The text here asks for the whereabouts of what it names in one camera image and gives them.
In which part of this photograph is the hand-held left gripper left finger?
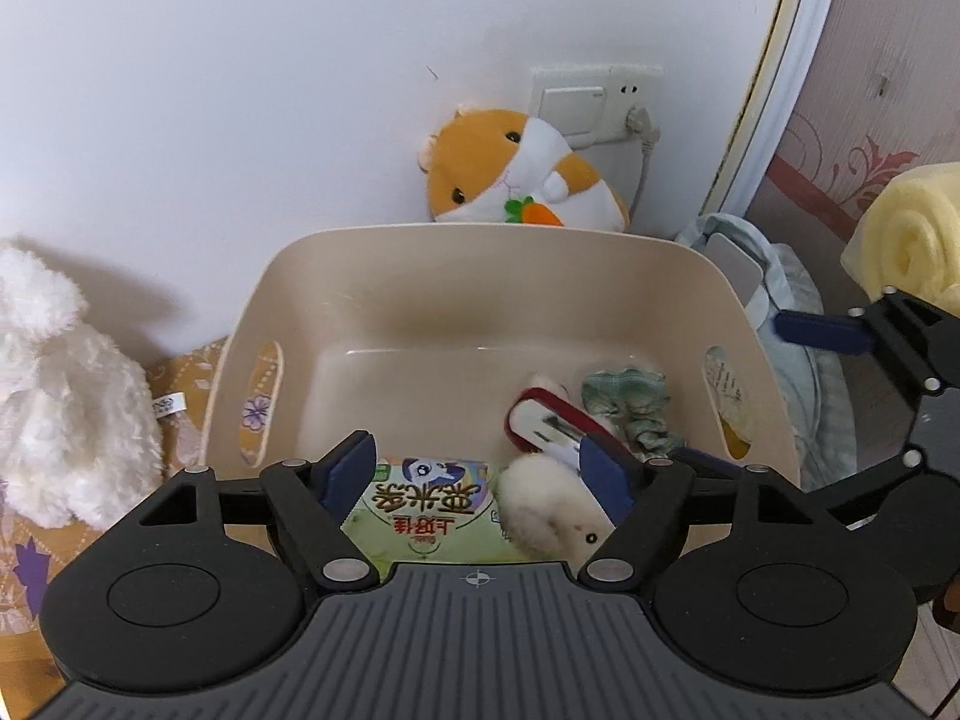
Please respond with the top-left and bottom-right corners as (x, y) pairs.
(135, 431), (380, 590)

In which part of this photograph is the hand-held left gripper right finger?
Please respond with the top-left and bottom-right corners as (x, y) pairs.
(577, 435), (818, 590)

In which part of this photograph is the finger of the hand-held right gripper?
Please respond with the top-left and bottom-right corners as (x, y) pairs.
(671, 445), (927, 524)
(775, 287), (960, 404)

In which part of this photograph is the beige plastic storage bin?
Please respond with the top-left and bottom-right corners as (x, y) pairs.
(201, 223), (802, 565)

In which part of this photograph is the light blue bedding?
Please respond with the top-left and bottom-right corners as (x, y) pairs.
(675, 214), (852, 488)

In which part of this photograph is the small white fluffy plush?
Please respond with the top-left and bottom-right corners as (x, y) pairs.
(495, 457), (620, 562)

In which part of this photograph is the red white stapler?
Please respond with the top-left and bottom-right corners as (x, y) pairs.
(504, 386), (623, 477)

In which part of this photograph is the green snack packet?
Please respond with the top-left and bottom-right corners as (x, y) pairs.
(341, 456), (541, 565)

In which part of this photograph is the green checked scrunchie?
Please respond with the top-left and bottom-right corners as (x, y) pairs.
(581, 369), (687, 458)

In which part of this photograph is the yellow rolled towel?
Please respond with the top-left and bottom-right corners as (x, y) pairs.
(840, 165), (960, 316)

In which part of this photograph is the floral patterned door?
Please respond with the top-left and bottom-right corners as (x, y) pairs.
(742, 0), (960, 256)

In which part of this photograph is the white fluffy lamb plush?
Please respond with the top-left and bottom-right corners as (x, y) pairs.
(0, 240), (187, 530)

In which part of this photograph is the orange white hamster plush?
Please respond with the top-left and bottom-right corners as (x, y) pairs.
(417, 106), (632, 232)

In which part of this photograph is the white plug with cable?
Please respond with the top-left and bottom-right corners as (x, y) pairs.
(619, 106), (662, 222)

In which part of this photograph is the white door frame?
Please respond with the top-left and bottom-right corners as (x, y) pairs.
(697, 0), (848, 222)

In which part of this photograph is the white wall socket plate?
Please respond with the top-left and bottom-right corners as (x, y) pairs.
(529, 66), (665, 147)

